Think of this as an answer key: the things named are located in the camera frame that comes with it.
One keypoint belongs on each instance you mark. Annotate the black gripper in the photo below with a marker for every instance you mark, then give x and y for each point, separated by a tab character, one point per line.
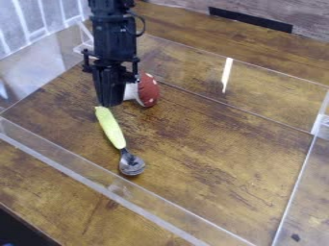
114	47

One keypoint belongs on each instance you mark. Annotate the green handled metal spoon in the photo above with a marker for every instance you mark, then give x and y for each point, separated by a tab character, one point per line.
131	165

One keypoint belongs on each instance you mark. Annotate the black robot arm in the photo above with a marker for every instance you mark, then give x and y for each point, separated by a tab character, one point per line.
107	7

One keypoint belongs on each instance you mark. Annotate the red white mushroom toy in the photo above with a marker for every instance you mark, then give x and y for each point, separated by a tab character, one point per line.
143	91

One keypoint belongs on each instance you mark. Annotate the black strip on back table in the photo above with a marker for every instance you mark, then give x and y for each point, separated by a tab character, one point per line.
253	20

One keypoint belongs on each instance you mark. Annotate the clear acrylic triangle bracket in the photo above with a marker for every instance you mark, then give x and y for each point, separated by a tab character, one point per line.
87	40

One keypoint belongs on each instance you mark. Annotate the clear acrylic enclosure wall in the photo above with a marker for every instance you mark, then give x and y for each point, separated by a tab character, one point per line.
237	165

